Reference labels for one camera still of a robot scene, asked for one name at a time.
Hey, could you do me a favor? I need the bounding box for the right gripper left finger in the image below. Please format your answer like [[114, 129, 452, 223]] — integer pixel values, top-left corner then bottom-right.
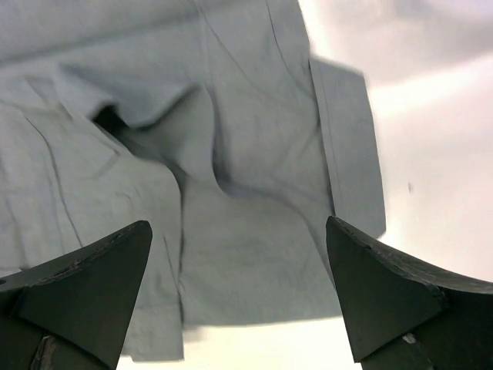
[[1, 220, 152, 370]]

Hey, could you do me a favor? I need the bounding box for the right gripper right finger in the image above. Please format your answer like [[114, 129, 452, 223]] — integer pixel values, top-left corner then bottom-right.
[[326, 217, 492, 370]]

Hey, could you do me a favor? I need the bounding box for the grey long sleeve shirt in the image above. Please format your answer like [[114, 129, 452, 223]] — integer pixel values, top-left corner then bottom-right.
[[1, 1, 386, 362]]

